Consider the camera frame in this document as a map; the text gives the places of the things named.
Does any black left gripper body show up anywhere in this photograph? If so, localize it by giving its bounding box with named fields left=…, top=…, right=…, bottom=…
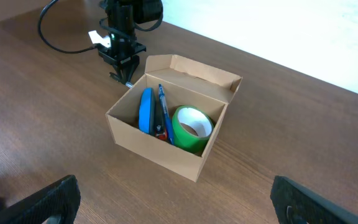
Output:
left=96, top=40, right=146, bottom=66

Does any blue plastic case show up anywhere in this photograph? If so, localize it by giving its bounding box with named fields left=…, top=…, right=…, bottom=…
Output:
left=139, top=88, right=155, bottom=136

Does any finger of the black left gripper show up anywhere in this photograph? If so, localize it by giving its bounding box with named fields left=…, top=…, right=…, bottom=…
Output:
left=109, top=65, right=126, bottom=83
left=124, top=55, right=140, bottom=84

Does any brown cardboard box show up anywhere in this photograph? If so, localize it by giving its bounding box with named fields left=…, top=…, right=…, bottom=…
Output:
left=106, top=54, right=242, bottom=181

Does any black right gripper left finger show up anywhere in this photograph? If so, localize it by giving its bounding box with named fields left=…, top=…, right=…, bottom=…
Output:
left=0, top=175, right=81, bottom=224

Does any blue ballpoint pen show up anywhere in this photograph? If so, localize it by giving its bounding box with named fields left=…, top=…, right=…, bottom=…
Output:
left=158, top=84, right=175, bottom=145

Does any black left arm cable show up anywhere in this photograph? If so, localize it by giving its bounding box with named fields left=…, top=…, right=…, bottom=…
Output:
left=37, top=0, right=101, bottom=55

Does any black sharpie marker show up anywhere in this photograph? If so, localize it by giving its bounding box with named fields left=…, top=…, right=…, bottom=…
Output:
left=126, top=82, right=133, bottom=88

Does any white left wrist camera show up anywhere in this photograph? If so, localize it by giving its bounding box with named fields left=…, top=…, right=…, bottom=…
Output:
left=88, top=30, right=111, bottom=48

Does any green tape roll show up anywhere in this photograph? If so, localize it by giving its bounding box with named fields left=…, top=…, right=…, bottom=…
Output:
left=172, top=105, right=214, bottom=154

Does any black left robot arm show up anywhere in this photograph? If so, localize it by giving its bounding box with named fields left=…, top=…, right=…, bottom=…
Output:
left=96, top=0, right=163, bottom=85

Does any orange black stapler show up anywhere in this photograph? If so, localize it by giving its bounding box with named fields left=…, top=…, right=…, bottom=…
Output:
left=154, top=103, right=168, bottom=141

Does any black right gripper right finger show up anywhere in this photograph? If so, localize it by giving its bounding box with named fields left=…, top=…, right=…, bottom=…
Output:
left=270, top=175, right=358, bottom=224

